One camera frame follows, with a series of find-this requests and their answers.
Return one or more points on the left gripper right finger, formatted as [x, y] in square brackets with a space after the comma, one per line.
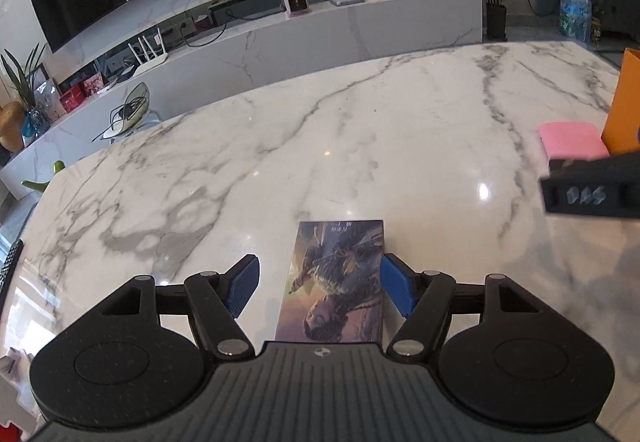
[423, 299]

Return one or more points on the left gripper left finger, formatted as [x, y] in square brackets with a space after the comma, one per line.
[216, 300]

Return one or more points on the pink card wallet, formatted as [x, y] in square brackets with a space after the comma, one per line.
[572, 140]

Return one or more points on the illustrated card box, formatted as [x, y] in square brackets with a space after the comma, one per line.
[333, 292]

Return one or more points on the orange cardboard box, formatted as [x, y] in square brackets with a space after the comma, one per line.
[620, 133]

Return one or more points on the blue water jug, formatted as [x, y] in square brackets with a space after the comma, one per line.
[575, 19]

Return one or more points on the small desk fan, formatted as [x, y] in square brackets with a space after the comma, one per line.
[133, 115]

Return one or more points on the white wifi router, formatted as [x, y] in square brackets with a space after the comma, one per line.
[148, 54]

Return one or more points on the plant in blue vase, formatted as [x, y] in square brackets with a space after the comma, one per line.
[22, 77]

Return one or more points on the brown round vase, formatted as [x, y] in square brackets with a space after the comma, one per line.
[12, 118]

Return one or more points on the white marble tv console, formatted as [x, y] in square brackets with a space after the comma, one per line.
[252, 55]

